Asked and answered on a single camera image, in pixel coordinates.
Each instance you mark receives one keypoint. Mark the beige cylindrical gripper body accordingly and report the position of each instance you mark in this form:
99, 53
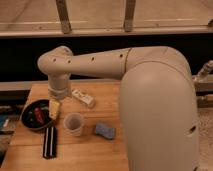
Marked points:
59, 86

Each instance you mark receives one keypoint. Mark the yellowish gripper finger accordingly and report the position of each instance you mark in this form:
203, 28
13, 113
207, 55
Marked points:
54, 108

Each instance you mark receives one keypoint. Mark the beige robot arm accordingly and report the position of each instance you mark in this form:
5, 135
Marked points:
157, 101

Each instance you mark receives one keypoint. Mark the red object in bowl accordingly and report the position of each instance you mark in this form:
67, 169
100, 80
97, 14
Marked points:
39, 115

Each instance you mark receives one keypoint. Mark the black round bowl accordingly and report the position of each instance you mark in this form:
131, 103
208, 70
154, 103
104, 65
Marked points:
28, 117

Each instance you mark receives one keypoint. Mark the white rectangular remote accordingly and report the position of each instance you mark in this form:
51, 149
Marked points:
86, 99

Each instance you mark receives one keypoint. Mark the blue sponge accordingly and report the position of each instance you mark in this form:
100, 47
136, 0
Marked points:
105, 131

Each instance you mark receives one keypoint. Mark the grey metal fixture right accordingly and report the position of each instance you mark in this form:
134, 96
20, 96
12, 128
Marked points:
203, 82

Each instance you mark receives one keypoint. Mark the metal window frame post left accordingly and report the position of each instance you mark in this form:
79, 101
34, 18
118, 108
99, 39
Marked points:
63, 16

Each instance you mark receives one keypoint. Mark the metal window frame post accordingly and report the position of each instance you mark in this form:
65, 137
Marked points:
63, 16
129, 15

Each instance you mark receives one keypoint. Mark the metal window frame post right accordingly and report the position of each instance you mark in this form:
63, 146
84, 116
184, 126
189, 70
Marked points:
129, 15

